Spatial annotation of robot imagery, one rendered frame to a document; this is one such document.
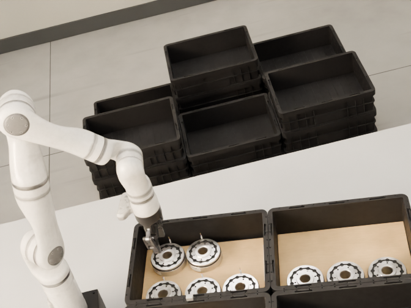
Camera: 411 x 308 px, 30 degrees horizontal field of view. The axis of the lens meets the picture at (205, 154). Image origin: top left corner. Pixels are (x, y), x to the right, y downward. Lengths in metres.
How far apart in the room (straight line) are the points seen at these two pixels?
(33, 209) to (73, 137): 0.23
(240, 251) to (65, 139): 0.68
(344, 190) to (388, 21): 2.15
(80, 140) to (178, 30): 2.99
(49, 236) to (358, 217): 0.88
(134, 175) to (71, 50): 3.06
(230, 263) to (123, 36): 2.87
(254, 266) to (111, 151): 0.58
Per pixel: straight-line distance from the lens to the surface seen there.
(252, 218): 2.26
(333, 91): 3.32
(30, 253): 2.10
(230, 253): 2.29
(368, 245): 2.25
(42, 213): 2.01
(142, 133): 3.32
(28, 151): 1.95
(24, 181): 1.95
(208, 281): 2.20
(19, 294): 2.59
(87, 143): 1.90
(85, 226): 2.70
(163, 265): 2.27
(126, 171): 1.93
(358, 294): 2.06
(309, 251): 2.25
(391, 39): 4.45
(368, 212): 2.27
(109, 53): 4.81
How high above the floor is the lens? 2.55
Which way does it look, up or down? 41 degrees down
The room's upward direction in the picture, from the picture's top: 15 degrees counter-clockwise
